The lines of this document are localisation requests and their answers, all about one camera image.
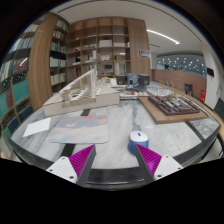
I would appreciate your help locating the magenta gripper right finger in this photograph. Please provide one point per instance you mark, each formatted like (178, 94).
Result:
(154, 166)

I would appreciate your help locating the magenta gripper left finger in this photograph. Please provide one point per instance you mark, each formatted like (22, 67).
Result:
(75, 168)

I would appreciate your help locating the white and blue computer mouse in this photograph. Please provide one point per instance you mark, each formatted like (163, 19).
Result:
(137, 137)

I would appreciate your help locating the pastel patterned mouse pad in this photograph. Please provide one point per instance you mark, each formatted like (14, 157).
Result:
(81, 130)

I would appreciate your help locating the white paper sheet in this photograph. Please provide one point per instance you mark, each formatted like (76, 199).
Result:
(37, 127)

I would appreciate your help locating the brown architectural site model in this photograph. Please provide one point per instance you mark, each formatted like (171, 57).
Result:
(169, 109)

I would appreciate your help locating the white architectural building model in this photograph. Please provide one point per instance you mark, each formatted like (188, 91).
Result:
(85, 92)

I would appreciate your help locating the red fire extinguisher box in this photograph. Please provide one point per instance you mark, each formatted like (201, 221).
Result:
(202, 95)

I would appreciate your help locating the grey box models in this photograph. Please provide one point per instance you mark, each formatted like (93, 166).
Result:
(133, 79)

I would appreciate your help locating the bookshelf with books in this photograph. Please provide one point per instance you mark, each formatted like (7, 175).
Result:
(32, 70)

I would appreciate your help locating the wooden open bookshelf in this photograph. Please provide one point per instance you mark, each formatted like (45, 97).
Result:
(110, 46)

